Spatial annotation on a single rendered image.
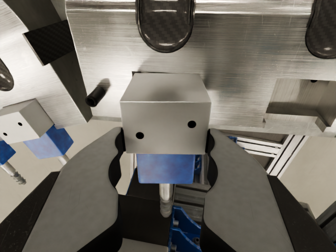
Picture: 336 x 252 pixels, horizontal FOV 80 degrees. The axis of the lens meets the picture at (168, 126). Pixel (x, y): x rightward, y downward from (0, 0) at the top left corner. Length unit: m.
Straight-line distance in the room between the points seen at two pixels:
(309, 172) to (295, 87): 1.51
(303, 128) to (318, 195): 1.61
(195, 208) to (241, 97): 0.39
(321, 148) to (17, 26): 1.53
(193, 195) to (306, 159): 1.15
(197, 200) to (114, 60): 0.43
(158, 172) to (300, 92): 0.14
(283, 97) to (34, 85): 0.25
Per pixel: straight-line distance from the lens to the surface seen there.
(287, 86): 0.21
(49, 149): 0.30
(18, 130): 0.28
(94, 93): 0.17
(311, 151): 1.56
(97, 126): 1.45
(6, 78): 0.29
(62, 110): 0.26
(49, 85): 0.25
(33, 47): 0.23
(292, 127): 0.32
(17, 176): 0.41
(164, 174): 0.16
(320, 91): 0.22
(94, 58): 0.17
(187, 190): 0.55
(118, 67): 0.17
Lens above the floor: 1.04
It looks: 53 degrees down
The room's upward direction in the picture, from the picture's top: 168 degrees counter-clockwise
